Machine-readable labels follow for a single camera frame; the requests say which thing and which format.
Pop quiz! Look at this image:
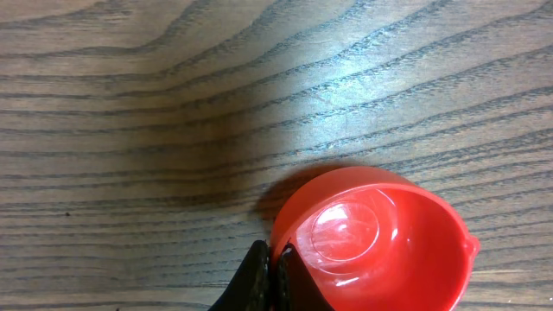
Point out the red measuring scoop blue handle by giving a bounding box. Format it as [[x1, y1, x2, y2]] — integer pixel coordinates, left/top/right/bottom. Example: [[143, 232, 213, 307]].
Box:
[[270, 167, 480, 310]]

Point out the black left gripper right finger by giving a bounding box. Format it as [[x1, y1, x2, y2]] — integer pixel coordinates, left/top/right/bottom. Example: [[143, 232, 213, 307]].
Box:
[[275, 244, 334, 311]]

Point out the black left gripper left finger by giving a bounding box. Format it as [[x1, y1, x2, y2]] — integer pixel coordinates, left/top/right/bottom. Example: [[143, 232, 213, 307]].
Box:
[[208, 240, 270, 311]]

